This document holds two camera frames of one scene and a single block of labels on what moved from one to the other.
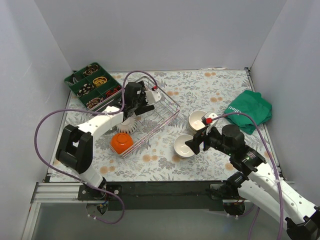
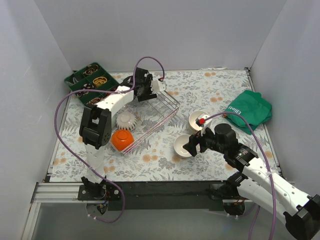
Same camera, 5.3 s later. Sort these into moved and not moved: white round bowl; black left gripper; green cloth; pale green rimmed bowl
Moved: black left gripper
Not moved: white round bowl; green cloth; pale green rimmed bowl
